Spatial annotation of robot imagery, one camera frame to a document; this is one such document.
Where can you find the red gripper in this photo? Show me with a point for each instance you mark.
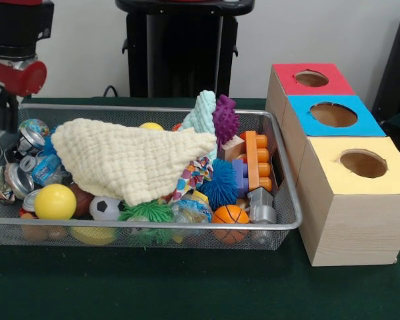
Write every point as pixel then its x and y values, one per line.
pixel 16 80

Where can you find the cream waffle cloth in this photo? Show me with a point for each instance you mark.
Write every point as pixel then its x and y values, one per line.
pixel 126 160

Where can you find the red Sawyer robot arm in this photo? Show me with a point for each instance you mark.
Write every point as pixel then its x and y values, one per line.
pixel 13 26

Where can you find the clear mesh bin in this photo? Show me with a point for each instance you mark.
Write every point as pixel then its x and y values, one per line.
pixel 6 235

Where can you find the wooden box with three holes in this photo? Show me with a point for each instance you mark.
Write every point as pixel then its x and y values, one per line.
pixel 353 226

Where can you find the large yellow ball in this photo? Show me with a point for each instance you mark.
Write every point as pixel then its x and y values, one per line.
pixel 55 201

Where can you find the small soccer ball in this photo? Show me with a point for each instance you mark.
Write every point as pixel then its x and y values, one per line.
pixel 103 208

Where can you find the green spiky ball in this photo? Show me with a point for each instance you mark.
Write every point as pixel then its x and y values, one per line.
pixel 146 211

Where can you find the light teal waffle cloth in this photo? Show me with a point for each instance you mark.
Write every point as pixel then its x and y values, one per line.
pixel 203 110

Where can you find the purple spiky toy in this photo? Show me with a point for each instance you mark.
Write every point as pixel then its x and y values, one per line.
pixel 225 121

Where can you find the blue spiky ball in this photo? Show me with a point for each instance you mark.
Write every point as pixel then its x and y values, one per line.
pixel 220 185

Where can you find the orange toy basketball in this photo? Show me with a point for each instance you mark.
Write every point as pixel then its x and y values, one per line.
pixel 230 215

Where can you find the orange building block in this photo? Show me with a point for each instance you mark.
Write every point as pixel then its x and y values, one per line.
pixel 252 160

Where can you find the black chair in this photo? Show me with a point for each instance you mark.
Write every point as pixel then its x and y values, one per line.
pixel 396 66

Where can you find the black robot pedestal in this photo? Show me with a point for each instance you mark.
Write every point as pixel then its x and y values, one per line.
pixel 186 50

